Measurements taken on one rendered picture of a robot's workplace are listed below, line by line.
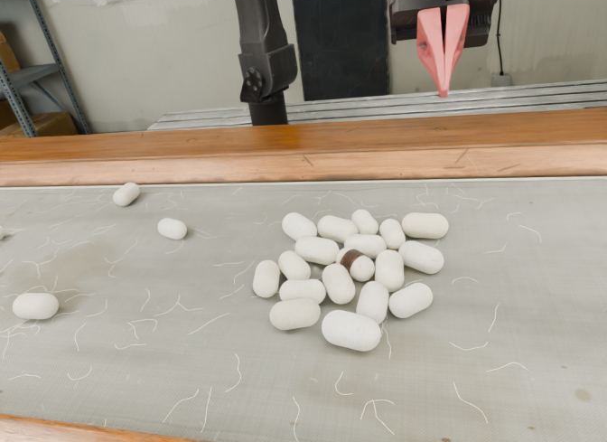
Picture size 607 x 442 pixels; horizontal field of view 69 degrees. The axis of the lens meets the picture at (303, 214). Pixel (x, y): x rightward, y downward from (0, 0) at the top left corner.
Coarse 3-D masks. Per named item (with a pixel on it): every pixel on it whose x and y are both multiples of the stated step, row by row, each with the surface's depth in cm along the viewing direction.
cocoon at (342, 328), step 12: (336, 312) 28; (348, 312) 28; (324, 324) 28; (336, 324) 27; (348, 324) 27; (360, 324) 27; (372, 324) 27; (324, 336) 28; (336, 336) 27; (348, 336) 27; (360, 336) 26; (372, 336) 26; (360, 348) 27; (372, 348) 27
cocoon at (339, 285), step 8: (336, 264) 32; (328, 272) 32; (336, 272) 31; (344, 272) 31; (328, 280) 31; (336, 280) 31; (344, 280) 30; (328, 288) 31; (336, 288) 30; (344, 288) 30; (352, 288) 30; (336, 296) 30; (344, 296) 30; (352, 296) 31
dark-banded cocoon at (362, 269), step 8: (344, 248) 34; (336, 256) 34; (360, 256) 33; (352, 264) 32; (360, 264) 32; (368, 264) 32; (352, 272) 32; (360, 272) 32; (368, 272) 32; (360, 280) 32
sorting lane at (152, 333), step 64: (0, 192) 56; (64, 192) 54; (192, 192) 49; (256, 192) 47; (320, 192) 45; (384, 192) 44; (448, 192) 42; (512, 192) 41; (576, 192) 39; (0, 256) 43; (64, 256) 42; (128, 256) 40; (192, 256) 39; (256, 256) 37; (448, 256) 34; (512, 256) 33; (576, 256) 32; (0, 320) 35; (64, 320) 34; (128, 320) 33; (192, 320) 32; (256, 320) 31; (320, 320) 30; (384, 320) 29; (448, 320) 29; (512, 320) 28; (576, 320) 27; (0, 384) 29; (64, 384) 28; (128, 384) 28; (192, 384) 27; (256, 384) 26; (320, 384) 26; (384, 384) 25; (448, 384) 25; (512, 384) 24; (576, 384) 24
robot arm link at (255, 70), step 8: (248, 72) 68; (256, 72) 67; (248, 80) 69; (256, 80) 68; (264, 80) 68; (248, 88) 70; (256, 88) 69; (288, 88) 76; (240, 96) 72; (248, 96) 71; (256, 96) 70; (272, 96) 73; (256, 104) 72
